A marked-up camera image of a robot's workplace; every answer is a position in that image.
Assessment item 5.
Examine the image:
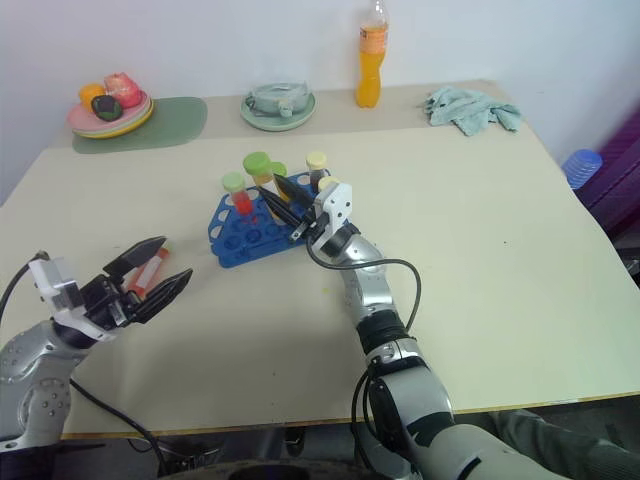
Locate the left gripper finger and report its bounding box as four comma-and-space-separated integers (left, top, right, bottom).
130, 268, 195, 325
102, 235, 169, 277

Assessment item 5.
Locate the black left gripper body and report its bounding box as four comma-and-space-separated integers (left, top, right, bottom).
78, 273, 147, 332

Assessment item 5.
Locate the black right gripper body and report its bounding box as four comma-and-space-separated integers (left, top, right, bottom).
289, 203, 327, 247

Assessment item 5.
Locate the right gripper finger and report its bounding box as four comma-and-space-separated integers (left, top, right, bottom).
256, 185, 304, 229
273, 172, 316, 209

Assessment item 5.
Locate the red test tube white label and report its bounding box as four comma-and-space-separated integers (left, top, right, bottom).
124, 246, 173, 301

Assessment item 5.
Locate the blue test tube rack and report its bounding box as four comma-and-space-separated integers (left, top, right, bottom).
207, 171, 322, 270

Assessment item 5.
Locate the yellow-capped dark liquid tube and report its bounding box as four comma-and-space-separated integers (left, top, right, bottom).
305, 151, 329, 194

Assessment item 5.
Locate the wide green-capped yellow tube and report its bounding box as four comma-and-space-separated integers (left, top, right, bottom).
242, 151, 276, 202

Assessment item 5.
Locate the green-capped red liquid tube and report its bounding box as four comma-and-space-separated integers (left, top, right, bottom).
221, 171, 256, 217

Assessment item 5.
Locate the pale green plate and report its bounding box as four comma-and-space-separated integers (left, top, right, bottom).
239, 90, 318, 133

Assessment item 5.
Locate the grey-green bowl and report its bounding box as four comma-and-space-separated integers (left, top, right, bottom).
244, 79, 312, 118

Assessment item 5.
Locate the green placemat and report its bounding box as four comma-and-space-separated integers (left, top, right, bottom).
71, 96, 209, 155

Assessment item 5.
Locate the pink plate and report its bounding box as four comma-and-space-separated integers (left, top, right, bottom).
66, 89, 153, 133

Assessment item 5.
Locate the orange soda bottle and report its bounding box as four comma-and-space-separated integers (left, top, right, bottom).
355, 0, 391, 109

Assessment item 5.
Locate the dark green toy fruit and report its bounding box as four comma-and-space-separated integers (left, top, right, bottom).
90, 94, 123, 122

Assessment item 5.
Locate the red toy fruit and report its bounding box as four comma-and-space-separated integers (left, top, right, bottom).
103, 71, 141, 109

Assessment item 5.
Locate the orange toy fruit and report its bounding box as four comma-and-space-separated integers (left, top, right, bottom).
78, 83, 107, 106

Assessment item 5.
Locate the teal crumpled cloth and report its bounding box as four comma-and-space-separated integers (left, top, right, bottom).
417, 85, 523, 138

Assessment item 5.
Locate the purple furniture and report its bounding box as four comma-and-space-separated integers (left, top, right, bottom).
577, 110, 640, 237

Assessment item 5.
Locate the grey-green fabric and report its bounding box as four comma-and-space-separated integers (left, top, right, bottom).
469, 407, 640, 480

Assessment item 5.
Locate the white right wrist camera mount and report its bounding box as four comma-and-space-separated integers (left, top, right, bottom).
312, 180, 355, 251

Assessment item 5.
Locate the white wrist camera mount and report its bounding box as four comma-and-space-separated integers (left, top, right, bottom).
312, 180, 355, 251
27, 256, 119, 344

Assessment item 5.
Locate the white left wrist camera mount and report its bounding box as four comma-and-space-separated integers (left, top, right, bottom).
27, 256, 119, 344

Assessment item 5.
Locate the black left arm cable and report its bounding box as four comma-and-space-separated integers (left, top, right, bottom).
0, 257, 169, 480

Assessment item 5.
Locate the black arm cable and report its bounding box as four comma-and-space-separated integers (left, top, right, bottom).
299, 213, 423, 480
0, 257, 169, 480

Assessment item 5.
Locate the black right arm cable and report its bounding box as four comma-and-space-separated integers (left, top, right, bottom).
299, 213, 423, 480

